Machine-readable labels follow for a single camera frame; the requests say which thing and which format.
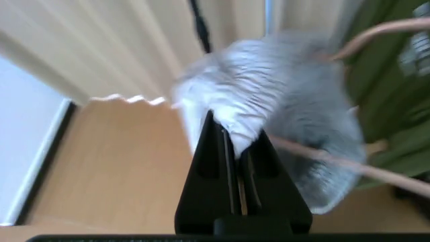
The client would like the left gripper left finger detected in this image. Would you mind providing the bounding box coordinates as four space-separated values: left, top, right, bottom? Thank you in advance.
174 110 241 235

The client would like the metal curtain wand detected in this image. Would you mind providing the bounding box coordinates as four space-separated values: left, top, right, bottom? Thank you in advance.
264 0 274 35

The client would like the black clothes rack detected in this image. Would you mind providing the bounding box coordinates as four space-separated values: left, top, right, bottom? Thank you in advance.
189 0 213 54

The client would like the green long-sleeved shirt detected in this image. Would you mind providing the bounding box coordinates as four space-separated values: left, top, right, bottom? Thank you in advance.
342 0 430 190

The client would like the pink clothes hanger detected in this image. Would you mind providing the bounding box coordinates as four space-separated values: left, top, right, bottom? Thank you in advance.
268 16 430 200

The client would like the beige curtain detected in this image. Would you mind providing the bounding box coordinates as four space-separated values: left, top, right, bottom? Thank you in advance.
0 0 355 106

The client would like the pale grey garment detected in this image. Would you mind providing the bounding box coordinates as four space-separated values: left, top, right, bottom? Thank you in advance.
170 29 368 216

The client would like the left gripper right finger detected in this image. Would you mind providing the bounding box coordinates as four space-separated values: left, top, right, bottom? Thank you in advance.
236 129 313 235

